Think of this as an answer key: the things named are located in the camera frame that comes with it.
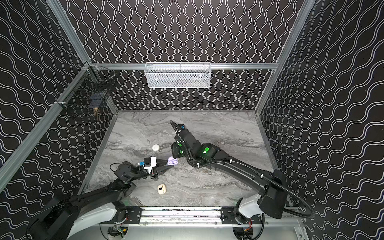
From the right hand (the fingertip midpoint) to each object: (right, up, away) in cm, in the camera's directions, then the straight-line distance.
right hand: (173, 146), depth 74 cm
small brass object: (-44, +19, +9) cm, 49 cm away
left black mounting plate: (-20, -34, +1) cm, 39 cm away
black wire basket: (-57, +27, +18) cm, 66 cm away
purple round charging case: (+1, -6, -7) cm, 9 cm away
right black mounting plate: (+27, -34, -1) cm, 44 cm away
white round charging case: (-15, -4, +24) cm, 28 cm away
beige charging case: (-7, -24, +7) cm, 26 cm away
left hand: (+2, -7, -8) cm, 11 cm away
